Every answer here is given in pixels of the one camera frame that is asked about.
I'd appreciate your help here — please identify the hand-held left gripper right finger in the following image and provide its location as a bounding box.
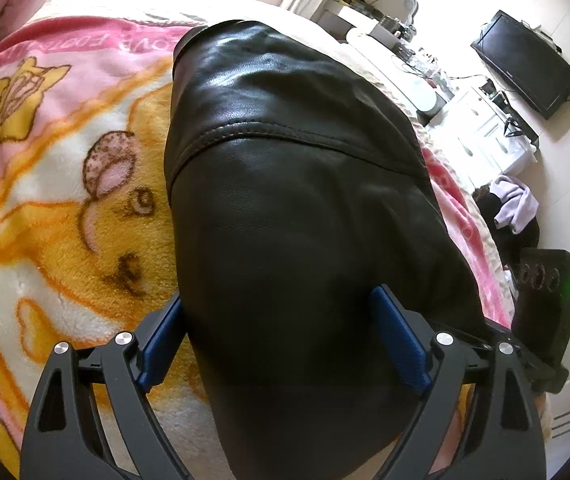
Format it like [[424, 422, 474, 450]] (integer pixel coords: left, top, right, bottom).
[[369, 285, 548, 480]]

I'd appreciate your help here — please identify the black television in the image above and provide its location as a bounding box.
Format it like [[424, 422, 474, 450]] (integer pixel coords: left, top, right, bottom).
[[471, 10, 570, 121]]

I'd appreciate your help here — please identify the white desk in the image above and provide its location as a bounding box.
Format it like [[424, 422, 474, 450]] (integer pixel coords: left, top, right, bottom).
[[345, 27, 448, 123]]

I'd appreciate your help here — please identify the black cloth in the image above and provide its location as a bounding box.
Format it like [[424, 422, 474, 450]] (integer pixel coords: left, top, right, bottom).
[[471, 185, 540, 267]]

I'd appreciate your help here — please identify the purple cloth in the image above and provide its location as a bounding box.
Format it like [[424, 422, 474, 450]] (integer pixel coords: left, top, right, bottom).
[[494, 175, 540, 235]]

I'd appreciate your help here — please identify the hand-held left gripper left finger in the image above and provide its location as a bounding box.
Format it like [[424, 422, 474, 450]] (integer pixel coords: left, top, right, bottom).
[[20, 295, 186, 480]]

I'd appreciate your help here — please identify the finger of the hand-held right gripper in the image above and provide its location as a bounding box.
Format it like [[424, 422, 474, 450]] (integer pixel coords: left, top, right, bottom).
[[485, 322, 570, 394]]

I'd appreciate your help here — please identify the black leather jacket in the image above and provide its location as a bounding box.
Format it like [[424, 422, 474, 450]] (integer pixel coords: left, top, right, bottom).
[[164, 19, 516, 480]]

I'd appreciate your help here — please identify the black electronic device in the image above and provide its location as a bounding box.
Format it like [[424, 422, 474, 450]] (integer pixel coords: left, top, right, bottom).
[[340, 0, 382, 17]]

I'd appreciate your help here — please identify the pink printed blanket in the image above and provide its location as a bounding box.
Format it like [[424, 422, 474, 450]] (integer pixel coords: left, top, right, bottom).
[[0, 12, 516, 480]]

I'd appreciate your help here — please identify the white dresser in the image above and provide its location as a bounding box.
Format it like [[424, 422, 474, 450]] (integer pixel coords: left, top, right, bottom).
[[427, 82, 540, 181]]

